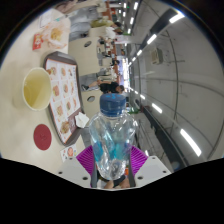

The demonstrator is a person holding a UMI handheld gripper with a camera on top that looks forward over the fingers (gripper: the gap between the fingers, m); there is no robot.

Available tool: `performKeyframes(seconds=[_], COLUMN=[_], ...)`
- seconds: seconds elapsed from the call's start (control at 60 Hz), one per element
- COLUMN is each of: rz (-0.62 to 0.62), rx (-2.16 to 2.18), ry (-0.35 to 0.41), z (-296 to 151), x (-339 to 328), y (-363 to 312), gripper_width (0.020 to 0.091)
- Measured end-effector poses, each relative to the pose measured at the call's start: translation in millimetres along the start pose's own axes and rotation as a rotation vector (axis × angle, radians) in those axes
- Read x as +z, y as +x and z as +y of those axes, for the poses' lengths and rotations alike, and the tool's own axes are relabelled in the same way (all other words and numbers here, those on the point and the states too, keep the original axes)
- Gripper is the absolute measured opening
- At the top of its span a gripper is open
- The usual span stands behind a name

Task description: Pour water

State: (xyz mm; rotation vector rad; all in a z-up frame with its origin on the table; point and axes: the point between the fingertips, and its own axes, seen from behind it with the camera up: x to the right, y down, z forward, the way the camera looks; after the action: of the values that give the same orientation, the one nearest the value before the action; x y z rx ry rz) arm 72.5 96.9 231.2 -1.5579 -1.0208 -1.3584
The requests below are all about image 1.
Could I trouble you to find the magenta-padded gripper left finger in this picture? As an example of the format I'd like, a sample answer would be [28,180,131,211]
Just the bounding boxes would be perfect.
[55,145,99,190]

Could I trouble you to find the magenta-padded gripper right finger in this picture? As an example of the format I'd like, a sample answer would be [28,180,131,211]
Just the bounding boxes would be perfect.
[125,145,173,189]

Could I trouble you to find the clear water bottle blue cap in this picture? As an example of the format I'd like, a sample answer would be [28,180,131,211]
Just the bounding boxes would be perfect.
[88,92,139,181]

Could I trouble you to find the flat round red coaster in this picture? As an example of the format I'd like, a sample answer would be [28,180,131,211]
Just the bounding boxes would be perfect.
[33,123,53,151]

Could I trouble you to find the ceiling strip lights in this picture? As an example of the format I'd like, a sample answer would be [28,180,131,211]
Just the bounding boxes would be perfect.
[121,1,204,158]

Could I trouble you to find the beige chair with round hole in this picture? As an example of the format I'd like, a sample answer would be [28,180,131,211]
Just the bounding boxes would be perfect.
[68,36,104,78]
[81,89,105,118]

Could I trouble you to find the printed paper tray liner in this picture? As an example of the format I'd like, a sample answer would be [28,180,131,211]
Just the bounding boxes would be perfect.
[45,59,82,135]

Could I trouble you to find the cream paper cup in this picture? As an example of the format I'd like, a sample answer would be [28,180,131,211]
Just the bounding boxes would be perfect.
[13,67,53,112]

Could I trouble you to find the ceiling air conditioner unit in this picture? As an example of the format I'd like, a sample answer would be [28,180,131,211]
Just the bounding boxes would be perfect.
[150,48,164,65]

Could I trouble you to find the dark brown food tray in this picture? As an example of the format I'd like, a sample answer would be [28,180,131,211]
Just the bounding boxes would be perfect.
[43,50,89,147]

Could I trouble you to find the red sauce packet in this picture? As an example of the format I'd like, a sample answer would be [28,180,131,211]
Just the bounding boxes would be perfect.
[32,33,44,51]

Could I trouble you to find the clear plastic bag of fries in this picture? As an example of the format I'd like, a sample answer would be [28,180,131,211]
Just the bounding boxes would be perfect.
[41,21,72,49]

